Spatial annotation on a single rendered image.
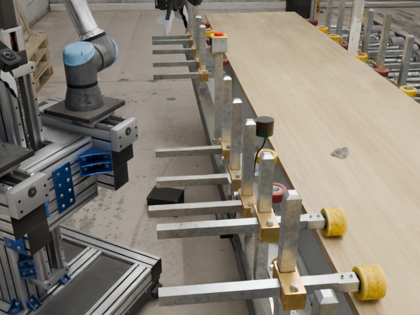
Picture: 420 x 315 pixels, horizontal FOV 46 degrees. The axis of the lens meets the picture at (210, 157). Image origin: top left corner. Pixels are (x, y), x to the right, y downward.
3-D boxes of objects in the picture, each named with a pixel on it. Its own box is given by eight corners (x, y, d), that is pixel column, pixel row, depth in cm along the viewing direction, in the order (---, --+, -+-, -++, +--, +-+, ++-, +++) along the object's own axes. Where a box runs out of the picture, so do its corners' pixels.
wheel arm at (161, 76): (153, 81, 293) (152, 74, 291) (153, 79, 296) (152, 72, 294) (225, 79, 297) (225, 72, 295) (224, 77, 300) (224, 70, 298)
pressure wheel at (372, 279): (362, 268, 112) (349, 263, 120) (365, 304, 111) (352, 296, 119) (387, 266, 113) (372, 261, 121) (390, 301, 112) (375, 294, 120)
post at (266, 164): (254, 295, 151) (262, 156, 128) (252, 287, 154) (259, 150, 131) (265, 294, 151) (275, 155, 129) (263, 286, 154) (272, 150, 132)
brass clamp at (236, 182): (230, 190, 183) (230, 179, 180) (225, 173, 195) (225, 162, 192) (246, 190, 183) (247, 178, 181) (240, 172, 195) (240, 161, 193)
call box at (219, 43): (212, 54, 216) (212, 37, 212) (210, 50, 222) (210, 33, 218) (227, 54, 217) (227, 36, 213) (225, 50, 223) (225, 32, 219)
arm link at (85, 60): (59, 83, 183) (54, 47, 177) (79, 72, 195) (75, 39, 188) (87, 87, 180) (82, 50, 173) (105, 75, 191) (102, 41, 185)
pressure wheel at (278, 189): (263, 224, 162) (265, 194, 156) (258, 210, 169) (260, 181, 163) (287, 222, 162) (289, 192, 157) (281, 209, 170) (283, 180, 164)
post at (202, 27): (200, 103, 307) (199, 25, 285) (200, 100, 310) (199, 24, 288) (205, 102, 307) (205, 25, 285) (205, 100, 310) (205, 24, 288)
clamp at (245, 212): (243, 220, 159) (244, 207, 157) (237, 199, 171) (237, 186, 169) (260, 219, 160) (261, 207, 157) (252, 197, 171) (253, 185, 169)
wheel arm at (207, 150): (155, 159, 205) (155, 150, 203) (155, 155, 208) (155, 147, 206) (257, 154, 209) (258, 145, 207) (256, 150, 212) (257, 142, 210)
